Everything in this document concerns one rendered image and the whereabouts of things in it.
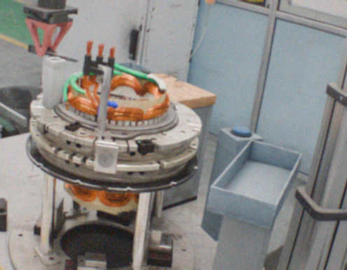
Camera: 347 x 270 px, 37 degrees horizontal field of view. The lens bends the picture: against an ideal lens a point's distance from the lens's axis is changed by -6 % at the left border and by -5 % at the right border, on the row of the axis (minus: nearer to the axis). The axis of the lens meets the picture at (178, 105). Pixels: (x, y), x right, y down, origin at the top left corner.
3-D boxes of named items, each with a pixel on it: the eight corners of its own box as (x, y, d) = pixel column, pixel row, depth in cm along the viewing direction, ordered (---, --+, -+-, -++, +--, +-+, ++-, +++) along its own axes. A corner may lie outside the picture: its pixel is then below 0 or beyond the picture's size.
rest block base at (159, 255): (146, 264, 105) (147, 256, 104) (148, 244, 113) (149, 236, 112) (171, 268, 105) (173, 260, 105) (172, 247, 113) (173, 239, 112)
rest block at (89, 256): (77, 260, 100) (78, 250, 100) (105, 261, 101) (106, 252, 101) (77, 273, 96) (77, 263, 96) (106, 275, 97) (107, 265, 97)
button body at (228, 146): (215, 242, 121) (237, 140, 113) (200, 227, 127) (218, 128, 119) (240, 237, 125) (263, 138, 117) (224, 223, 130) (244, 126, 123)
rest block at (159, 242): (148, 251, 106) (152, 229, 105) (149, 237, 112) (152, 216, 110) (170, 254, 107) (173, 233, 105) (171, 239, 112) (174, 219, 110)
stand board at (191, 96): (102, 87, 132) (103, 78, 132) (159, 80, 145) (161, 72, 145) (156, 114, 119) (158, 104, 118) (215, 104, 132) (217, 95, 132)
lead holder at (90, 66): (81, 74, 86) (83, 53, 85) (101, 72, 89) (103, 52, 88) (94, 81, 84) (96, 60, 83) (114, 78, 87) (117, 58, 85)
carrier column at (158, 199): (145, 230, 118) (156, 144, 111) (153, 228, 119) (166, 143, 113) (152, 235, 116) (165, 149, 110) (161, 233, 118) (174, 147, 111)
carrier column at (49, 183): (37, 254, 102) (41, 159, 96) (48, 250, 104) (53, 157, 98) (44, 260, 101) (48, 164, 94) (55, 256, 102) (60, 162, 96)
